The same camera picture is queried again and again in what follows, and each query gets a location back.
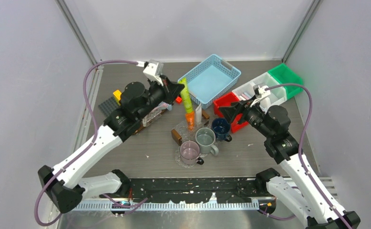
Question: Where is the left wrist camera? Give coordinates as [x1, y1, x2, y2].
[136, 60, 164, 86]

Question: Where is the clear acrylic toothbrush holder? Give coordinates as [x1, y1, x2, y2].
[142, 106, 167, 127]

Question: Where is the light blue plastic basket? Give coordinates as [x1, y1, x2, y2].
[178, 54, 241, 110]

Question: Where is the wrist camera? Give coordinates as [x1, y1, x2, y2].
[250, 85, 271, 107]
[136, 60, 164, 86]

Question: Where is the mauve mug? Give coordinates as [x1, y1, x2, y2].
[180, 140, 200, 164]

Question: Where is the yellow building brick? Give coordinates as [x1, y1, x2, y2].
[113, 90, 122, 105]

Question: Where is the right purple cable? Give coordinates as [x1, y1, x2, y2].
[258, 83, 353, 229]

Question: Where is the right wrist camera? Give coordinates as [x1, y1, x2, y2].
[250, 85, 271, 107]

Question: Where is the grey mug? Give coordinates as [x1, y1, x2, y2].
[196, 127, 219, 156]

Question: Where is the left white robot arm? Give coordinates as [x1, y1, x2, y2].
[38, 75, 185, 214]

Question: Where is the light blue mug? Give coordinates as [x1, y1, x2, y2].
[163, 102, 173, 111]

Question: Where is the orange cap toothpaste tube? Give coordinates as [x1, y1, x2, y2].
[195, 103, 202, 125]

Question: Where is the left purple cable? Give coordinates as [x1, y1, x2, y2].
[34, 60, 150, 227]

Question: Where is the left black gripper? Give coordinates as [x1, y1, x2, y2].
[136, 75, 184, 120]

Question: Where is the green toothpaste tube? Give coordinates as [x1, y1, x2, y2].
[178, 78, 193, 114]

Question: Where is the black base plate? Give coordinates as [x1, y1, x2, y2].
[108, 177, 275, 204]

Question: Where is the red plastic bin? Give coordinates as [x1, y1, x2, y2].
[213, 92, 248, 133]

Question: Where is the purple cable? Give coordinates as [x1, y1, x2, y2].
[34, 60, 150, 227]
[258, 83, 353, 229]

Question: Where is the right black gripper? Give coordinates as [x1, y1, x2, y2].
[218, 94, 274, 139]

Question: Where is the green plastic bin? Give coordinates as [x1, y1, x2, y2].
[268, 63, 303, 99]

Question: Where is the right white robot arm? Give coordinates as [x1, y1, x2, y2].
[219, 101, 361, 229]

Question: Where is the grey building baseplate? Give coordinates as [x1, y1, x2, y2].
[98, 96, 119, 117]

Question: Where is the brown wooden oval tray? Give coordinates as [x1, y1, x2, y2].
[133, 110, 167, 135]

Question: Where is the dark blue mug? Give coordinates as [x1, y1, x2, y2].
[211, 118, 232, 142]

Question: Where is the white plastic bin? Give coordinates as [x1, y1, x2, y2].
[232, 72, 287, 112]

